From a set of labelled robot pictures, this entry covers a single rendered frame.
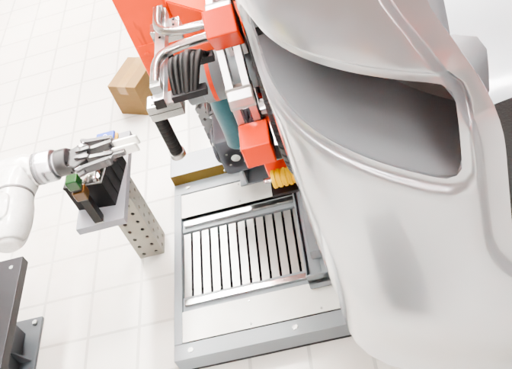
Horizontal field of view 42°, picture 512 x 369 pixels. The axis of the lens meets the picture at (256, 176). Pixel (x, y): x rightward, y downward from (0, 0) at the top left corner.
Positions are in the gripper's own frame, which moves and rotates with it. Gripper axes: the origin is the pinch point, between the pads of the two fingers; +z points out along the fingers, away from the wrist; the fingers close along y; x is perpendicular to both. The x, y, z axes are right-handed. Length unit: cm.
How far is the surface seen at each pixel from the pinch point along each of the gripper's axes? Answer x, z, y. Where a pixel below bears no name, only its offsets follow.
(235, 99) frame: 13.3, 34.3, 9.8
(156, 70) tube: 18.0, 15.7, -3.9
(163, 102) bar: 13.9, 16.0, 4.1
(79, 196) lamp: -23.5, -26.1, -10.2
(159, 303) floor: -83, -23, -7
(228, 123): -22.5, 23.3, -24.8
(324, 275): -68, 40, 8
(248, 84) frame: 15.4, 38.1, 7.9
